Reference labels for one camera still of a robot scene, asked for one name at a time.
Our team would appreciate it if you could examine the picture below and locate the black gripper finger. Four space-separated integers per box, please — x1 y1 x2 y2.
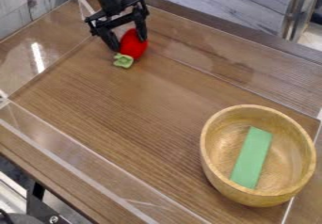
133 11 147 41
97 27 119 51

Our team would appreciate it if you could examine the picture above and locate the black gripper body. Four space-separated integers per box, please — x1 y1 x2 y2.
97 0 149 29

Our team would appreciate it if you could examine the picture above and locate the red plush strawberry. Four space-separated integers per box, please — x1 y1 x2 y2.
113 28 148 69

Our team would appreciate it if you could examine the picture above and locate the metal stand in background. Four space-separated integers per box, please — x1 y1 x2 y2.
282 0 316 42

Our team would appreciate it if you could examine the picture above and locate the green rectangular block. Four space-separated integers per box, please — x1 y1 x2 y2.
230 127 272 189

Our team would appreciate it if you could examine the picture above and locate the black table leg clamp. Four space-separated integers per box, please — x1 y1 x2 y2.
0 183 72 224

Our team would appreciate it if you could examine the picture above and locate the wooden bowl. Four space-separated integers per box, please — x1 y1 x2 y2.
200 104 316 207

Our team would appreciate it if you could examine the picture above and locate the clear acrylic tray wall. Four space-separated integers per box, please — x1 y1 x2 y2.
0 96 209 224

